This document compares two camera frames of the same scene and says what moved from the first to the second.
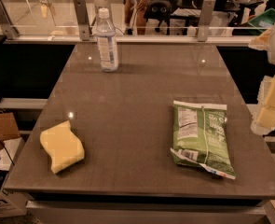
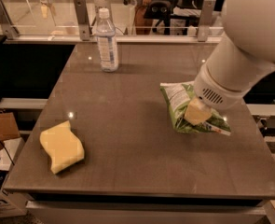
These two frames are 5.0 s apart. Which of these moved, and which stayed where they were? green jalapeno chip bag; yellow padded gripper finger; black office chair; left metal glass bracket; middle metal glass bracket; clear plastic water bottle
Moved: green jalapeno chip bag; yellow padded gripper finger
Stayed: black office chair; clear plastic water bottle; left metal glass bracket; middle metal glass bracket
